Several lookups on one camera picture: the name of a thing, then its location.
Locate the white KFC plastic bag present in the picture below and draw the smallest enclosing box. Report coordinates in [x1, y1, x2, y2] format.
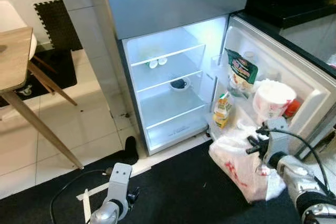
[208, 122, 287, 204]

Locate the white lined fridge door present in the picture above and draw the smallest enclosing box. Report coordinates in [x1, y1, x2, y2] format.
[209, 13, 336, 156]

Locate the glass fridge shelf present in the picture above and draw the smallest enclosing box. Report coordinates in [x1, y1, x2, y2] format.
[143, 102, 208, 130]
[136, 69, 205, 94]
[130, 44, 206, 68]

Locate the grey fridge cabinet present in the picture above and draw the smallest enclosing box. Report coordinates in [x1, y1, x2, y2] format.
[117, 14, 233, 156]

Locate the white tape strip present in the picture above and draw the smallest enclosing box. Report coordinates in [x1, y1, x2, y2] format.
[82, 201, 92, 223]
[76, 181, 115, 201]

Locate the white bag wrapped bucket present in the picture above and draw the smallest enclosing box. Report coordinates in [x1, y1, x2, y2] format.
[253, 79, 298, 126]

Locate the black slipper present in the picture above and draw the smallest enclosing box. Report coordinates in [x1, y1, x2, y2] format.
[123, 136, 140, 165]

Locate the small red container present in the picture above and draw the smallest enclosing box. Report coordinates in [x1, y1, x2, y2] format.
[286, 100, 301, 119]

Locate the green chicken stock pouch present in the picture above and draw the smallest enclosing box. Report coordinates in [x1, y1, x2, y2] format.
[225, 48, 259, 99]

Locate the small dark bowl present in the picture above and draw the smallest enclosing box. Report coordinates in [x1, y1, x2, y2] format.
[169, 78, 193, 92]

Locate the grey kitchen cabinet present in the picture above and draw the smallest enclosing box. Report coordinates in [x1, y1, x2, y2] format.
[278, 14, 336, 70]

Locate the black kitchen countertop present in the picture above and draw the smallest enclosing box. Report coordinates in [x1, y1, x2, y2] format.
[243, 0, 336, 29]

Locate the black foam floor mat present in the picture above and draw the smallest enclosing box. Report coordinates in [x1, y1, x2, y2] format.
[0, 49, 78, 109]

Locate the wooden dining table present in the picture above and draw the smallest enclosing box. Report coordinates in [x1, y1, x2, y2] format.
[0, 27, 85, 170]

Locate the white plastic chair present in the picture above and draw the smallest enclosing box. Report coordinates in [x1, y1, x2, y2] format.
[0, 0, 78, 107]

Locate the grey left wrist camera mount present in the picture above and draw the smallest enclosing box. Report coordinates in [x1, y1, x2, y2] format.
[108, 163, 133, 206]

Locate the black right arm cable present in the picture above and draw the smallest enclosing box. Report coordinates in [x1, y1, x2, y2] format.
[255, 127, 332, 196]

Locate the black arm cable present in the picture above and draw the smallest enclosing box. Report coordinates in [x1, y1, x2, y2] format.
[49, 168, 114, 224]
[255, 127, 332, 196]

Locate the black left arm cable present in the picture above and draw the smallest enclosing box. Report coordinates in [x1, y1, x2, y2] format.
[49, 168, 114, 224]

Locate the black foam wall mat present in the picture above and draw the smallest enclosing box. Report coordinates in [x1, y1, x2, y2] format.
[34, 0, 84, 52]

